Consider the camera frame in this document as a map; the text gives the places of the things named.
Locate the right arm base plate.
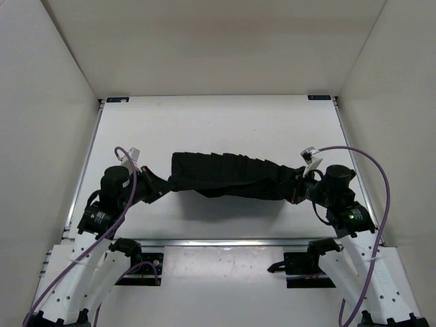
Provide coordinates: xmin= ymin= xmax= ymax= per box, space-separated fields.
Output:
xmin=267 ymin=252 xmax=336 ymax=289

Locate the blue corner label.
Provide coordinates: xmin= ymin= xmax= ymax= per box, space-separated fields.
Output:
xmin=307 ymin=95 xmax=331 ymax=101
xmin=106 ymin=97 xmax=129 ymax=103

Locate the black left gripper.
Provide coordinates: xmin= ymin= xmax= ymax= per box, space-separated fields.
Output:
xmin=123 ymin=160 xmax=178 ymax=202

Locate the left blue corner label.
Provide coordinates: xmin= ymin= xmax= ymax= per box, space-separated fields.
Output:
xmin=106 ymin=97 xmax=129 ymax=103

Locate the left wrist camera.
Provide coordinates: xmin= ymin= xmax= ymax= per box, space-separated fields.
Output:
xmin=114 ymin=147 xmax=140 ymax=175

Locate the aluminium front rail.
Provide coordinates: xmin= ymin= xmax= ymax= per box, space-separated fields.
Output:
xmin=61 ymin=237 xmax=382 ymax=249

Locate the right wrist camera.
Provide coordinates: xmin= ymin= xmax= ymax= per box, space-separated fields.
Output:
xmin=300 ymin=146 xmax=322 ymax=177

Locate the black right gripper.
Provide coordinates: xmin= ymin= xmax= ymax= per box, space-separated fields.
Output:
xmin=272 ymin=166 xmax=333 ymax=207

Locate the black pleated skirt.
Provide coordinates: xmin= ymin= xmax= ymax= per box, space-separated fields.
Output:
xmin=161 ymin=152 xmax=305 ymax=201

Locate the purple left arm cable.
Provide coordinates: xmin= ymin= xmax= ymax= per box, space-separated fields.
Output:
xmin=22 ymin=146 xmax=159 ymax=327

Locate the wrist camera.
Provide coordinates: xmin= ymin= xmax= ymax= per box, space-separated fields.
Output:
xmin=300 ymin=146 xmax=322 ymax=177
xmin=114 ymin=147 xmax=140 ymax=175

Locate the aluminium rail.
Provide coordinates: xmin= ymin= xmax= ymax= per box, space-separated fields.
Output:
xmin=63 ymin=99 xmax=106 ymax=232
xmin=332 ymin=96 xmax=379 ymax=228
xmin=61 ymin=237 xmax=382 ymax=249

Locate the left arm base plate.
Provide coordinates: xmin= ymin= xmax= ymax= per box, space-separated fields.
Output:
xmin=115 ymin=250 xmax=164 ymax=287

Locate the aluminium right side rail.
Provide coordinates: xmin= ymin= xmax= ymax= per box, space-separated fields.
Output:
xmin=332 ymin=96 xmax=379 ymax=228

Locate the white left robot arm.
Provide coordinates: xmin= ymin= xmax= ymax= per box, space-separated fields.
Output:
xmin=23 ymin=166 xmax=169 ymax=326

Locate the aluminium left side rail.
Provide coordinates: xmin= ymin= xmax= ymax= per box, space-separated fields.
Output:
xmin=63 ymin=99 xmax=106 ymax=232

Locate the right blue corner label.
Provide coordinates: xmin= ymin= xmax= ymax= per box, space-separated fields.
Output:
xmin=307 ymin=95 xmax=331 ymax=101

